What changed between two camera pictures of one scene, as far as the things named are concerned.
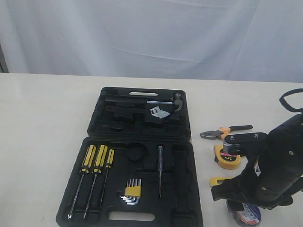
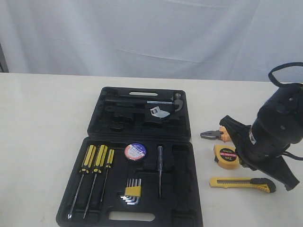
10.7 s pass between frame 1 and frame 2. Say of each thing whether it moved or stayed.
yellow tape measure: stayed
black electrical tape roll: moved
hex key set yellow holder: stayed
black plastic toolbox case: stayed
